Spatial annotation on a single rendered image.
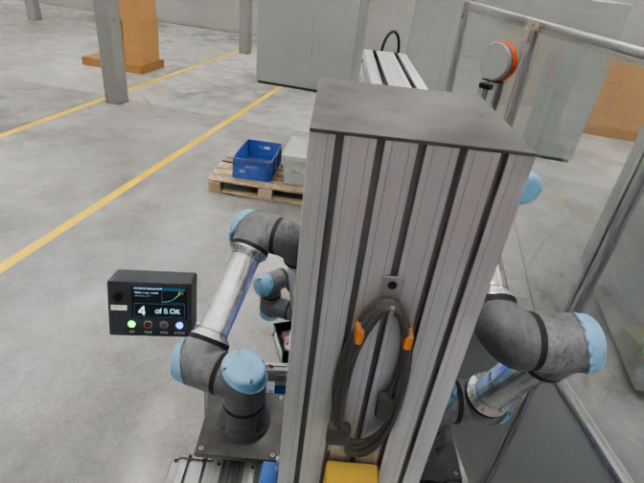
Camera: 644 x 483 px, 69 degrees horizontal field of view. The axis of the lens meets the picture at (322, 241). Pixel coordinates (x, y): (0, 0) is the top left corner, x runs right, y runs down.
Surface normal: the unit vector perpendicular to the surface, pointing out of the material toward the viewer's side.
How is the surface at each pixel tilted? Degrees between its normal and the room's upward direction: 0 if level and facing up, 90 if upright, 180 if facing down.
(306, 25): 90
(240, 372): 7
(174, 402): 0
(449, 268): 90
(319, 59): 90
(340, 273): 90
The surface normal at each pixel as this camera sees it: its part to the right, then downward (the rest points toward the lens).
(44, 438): 0.11, -0.85
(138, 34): -0.20, 0.49
